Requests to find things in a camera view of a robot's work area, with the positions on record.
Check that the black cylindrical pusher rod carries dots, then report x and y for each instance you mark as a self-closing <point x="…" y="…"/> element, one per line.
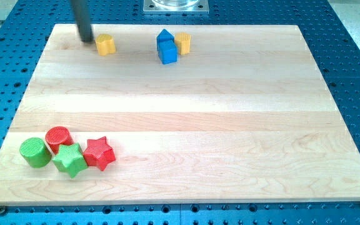
<point x="83" y="20"/>

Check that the green cylinder block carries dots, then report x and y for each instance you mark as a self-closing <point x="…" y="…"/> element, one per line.
<point x="35" y="152"/>

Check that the red star block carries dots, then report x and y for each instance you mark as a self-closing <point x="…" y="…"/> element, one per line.
<point x="99" y="153"/>

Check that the light wooden board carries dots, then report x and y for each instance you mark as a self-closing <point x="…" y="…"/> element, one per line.
<point x="245" y="117"/>

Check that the blue cube block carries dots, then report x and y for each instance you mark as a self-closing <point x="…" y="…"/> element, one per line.
<point x="167" y="52"/>

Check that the board corner screw left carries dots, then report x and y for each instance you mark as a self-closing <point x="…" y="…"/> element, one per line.
<point x="3" y="210"/>

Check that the yellow hexagon block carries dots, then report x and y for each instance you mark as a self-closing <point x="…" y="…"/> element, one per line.
<point x="182" y="41"/>

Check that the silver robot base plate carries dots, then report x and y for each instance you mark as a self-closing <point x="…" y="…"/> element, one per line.
<point x="175" y="6"/>

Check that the green star block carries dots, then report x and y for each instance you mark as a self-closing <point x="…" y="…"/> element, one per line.
<point x="70" y="160"/>

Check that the yellow heart block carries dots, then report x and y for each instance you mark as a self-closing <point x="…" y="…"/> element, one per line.
<point x="105" y="44"/>

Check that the blue triangular prism block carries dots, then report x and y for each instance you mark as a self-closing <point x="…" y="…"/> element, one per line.
<point x="163" y="36"/>

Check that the red cylinder block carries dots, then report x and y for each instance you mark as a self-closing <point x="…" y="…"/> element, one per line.
<point x="57" y="136"/>

